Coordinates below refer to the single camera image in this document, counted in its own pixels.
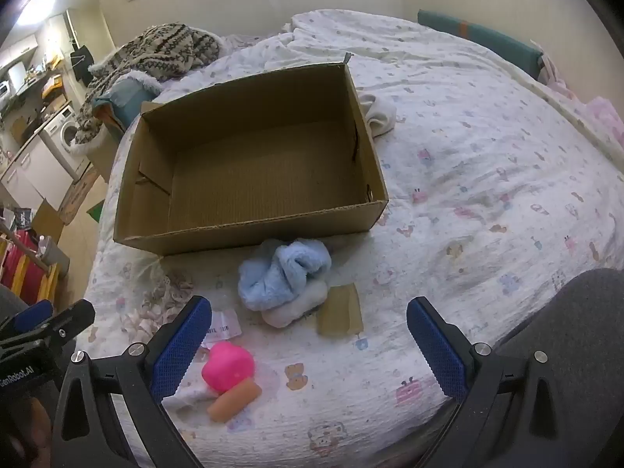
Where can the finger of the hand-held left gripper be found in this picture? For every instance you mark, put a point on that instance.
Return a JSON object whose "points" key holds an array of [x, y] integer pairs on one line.
{"points": [[70, 318], [34, 313]]}

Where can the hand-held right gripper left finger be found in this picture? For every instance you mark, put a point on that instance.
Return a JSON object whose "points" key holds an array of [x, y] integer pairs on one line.
{"points": [[180, 346]]}

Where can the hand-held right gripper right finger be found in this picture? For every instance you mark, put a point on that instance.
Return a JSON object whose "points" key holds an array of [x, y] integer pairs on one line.
{"points": [[438, 351]]}

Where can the floral fabric scrunchie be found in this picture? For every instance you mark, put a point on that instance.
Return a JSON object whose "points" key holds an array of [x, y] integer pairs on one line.
{"points": [[146, 321]]}

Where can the pink rubber duck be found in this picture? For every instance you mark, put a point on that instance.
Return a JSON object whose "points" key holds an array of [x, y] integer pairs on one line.
{"points": [[228, 365]]}

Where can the peach foam cylinder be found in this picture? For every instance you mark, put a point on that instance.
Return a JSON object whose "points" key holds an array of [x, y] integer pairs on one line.
{"points": [[234, 399]]}

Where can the brown cardboard box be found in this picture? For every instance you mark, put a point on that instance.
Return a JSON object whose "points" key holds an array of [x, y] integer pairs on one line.
{"points": [[253, 170]]}

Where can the white paper label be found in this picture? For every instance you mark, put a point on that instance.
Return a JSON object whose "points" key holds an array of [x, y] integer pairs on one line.
{"points": [[222, 325]]}

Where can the small white printed cloth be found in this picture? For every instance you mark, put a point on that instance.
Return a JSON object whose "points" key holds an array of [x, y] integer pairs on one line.
{"points": [[187, 395]]}

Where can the red and yellow bag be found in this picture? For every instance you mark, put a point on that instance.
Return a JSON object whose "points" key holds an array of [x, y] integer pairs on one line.
{"points": [[19, 263]]}

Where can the flat cardboard sheet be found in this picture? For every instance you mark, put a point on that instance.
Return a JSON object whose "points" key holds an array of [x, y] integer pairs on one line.
{"points": [[46, 217]]}

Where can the white fluffy sock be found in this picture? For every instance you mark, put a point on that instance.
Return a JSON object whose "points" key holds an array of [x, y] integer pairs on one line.
{"points": [[292, 313]]}

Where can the light blue fluffy sock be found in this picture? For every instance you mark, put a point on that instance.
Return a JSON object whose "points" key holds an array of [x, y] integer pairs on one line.
{"points": [[282, 273]]}

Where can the white cabinet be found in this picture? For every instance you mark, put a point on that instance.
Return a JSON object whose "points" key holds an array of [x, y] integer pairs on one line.
{"points": [[34, 175]]}

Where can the printed bed sheet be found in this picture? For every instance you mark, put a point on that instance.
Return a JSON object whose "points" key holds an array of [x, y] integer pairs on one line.
{"points": [[487, 180]]}

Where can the white washing machine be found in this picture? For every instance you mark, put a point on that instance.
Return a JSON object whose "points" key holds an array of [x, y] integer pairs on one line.
{"points": [[66, 131]]}

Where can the teal pillow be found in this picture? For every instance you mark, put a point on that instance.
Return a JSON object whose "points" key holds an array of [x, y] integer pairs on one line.
{"points": [[122, 102]]}

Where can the white folded towel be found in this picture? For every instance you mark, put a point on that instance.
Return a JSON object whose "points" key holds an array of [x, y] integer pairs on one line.
{"points": [[380, 112]]}

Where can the black hanging bag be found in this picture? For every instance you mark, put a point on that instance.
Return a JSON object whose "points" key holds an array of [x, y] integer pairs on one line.
{"points": [[80, 66]]}

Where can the patterned knit sweater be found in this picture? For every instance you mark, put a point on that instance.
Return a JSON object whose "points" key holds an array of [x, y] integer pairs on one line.
{"points": [[146, 58]]}

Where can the pink cloth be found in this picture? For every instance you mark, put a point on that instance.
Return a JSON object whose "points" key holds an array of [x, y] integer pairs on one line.
{"points": [[602, 114]]}

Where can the teal headboard cushion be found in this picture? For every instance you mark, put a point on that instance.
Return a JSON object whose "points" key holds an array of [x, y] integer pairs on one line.
{"points": [[482, 39]]}

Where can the white crumpled quilt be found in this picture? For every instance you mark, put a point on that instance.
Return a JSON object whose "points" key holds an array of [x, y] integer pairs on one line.
{"points": [[351, 34]]}

